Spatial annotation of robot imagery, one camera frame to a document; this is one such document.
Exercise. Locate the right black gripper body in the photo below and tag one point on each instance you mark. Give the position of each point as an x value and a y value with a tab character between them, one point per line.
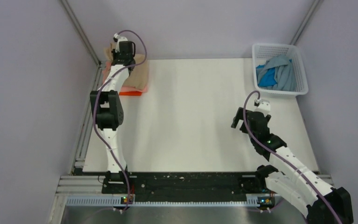
239	116

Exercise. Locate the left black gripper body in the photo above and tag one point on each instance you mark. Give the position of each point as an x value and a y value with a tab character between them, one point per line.
115	54

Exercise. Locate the beige t shirt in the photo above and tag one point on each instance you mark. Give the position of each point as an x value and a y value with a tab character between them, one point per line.
109	57

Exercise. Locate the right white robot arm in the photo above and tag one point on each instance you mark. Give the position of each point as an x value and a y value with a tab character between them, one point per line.
318	201

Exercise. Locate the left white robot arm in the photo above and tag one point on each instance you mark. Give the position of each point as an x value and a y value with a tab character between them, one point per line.
108	112

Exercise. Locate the folded pink t shirt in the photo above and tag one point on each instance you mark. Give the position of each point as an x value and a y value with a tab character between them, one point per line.
138	80

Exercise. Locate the folded orange t shirt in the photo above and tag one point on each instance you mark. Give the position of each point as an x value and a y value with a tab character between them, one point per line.
130	93

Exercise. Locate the bright blue t shirt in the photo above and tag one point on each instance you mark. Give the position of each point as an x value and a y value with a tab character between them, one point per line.
266	80

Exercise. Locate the light blue t shirt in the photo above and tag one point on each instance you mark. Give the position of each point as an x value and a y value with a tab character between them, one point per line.
284	73

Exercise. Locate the white plastic basket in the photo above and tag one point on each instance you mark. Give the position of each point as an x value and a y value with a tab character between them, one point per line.
261	52

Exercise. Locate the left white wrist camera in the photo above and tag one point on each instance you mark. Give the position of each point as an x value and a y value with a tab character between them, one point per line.
119	38

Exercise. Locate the left aluminium frame post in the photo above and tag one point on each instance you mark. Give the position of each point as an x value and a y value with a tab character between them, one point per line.
79	30

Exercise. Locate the aluminium frame post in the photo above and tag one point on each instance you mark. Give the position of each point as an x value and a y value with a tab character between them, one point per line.
306	20
79	30

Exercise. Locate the white slotted cable duct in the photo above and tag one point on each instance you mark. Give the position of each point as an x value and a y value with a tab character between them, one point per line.
110	201

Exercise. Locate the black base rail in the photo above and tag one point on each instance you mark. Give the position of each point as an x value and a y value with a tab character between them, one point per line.
186	187

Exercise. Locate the right aluminium frame post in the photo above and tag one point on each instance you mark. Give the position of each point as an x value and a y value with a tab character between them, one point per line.
306	20

